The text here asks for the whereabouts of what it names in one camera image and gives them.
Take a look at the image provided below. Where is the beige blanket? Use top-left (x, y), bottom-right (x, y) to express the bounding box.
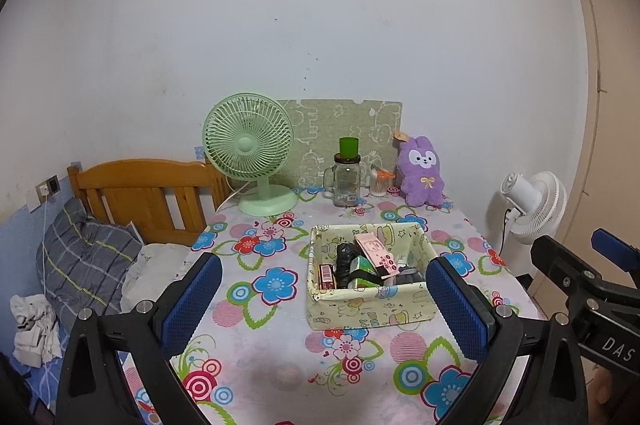
top-left (120, 242), bottom-right (194, 311)

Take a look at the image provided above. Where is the yellow printed storage box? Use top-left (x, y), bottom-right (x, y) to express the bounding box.
top-left (305, 222), bottom-right (441, 333)

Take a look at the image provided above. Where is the white floor fan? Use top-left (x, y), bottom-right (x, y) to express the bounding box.
top-left (500, 171), bottom-right (568, 252)

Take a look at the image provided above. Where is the green desk fan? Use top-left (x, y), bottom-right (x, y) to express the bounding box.
top-left (202, 93), bottom-right (300, 217)

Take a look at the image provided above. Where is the purple plush rabbit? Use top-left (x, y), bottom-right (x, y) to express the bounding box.
top-left (397, 135), bottom-right (448, 208)

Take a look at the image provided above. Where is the pink wipes pack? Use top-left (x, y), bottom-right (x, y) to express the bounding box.
top-left (354, 233), bottom-right (399, 279)

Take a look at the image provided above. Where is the glass jar with handle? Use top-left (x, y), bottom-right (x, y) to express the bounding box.
top-left (322, 155), bottom-right (369, 208)

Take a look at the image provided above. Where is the wall socket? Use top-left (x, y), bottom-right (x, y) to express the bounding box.
top-left (37, 175), bottom-right (61, 198)

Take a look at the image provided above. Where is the beige door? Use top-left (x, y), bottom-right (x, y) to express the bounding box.
top-left (562, 0), bottom-right (640, 302)

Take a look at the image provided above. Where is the white crumpled cloth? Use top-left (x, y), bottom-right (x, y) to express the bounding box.
top-left (10, 294), bottom-right (61, 369)

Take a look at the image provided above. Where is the floral tablecloth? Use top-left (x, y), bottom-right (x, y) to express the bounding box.
top-left (120, 187), bottom-right (549, 425)

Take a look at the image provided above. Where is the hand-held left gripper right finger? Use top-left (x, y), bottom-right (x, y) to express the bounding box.
top-left (425, 255), bottom-right (591, 425)

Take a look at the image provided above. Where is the grey knitted ball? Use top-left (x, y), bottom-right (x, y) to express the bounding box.
top-left (397, 267), bottom-right (426, 286)

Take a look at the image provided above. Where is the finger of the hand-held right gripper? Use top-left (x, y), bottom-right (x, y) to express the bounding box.
top-left (530, 235), bottom-right (640, 323)
top-left (591, 228), bottom-right (640, 264)

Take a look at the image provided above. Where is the person's right hand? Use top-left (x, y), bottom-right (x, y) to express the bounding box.
top-left (592, 367), bottom-right (619, 406)

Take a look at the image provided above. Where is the wooden bed headboard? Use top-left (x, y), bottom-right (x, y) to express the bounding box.
top-left (67, 159), bottom-right (232, 246)

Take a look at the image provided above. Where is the white fan cable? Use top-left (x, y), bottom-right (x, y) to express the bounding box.
top-left (215, 182), bottom-right (253, 212)

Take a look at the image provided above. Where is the black fan cable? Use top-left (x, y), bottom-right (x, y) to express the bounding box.
top-left (502, 207), bottom-right (516, 252)

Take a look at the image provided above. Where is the green tissue pack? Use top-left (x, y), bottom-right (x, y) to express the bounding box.
top-left (348, 256), bottom-right (384, 290)

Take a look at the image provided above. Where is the green printed board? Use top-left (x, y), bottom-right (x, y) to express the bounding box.
top-left (275, 99), bottom-right (404, 190)

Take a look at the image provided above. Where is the grey plaid pillow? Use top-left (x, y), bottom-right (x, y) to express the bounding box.
top-left (36, 197), bottom-right (144, 324)

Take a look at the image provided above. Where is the blue bed sheet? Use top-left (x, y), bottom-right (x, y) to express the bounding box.
top-left (0, 305), bottom-right (132, 425)

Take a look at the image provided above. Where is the green plastic cup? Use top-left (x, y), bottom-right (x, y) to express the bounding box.
top-left (338, 137), bottom-right (360, 162)

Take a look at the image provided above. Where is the white charging cable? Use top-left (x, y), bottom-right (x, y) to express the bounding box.
top-left (42, 197), bottom-right (52, 302)

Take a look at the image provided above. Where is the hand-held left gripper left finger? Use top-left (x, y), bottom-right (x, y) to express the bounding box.
top-left (56, 252), bottom-right (224, 425)

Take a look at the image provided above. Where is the black plastic bag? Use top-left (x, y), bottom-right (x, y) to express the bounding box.
top-left (334, 243), bottom-right (359, 290)

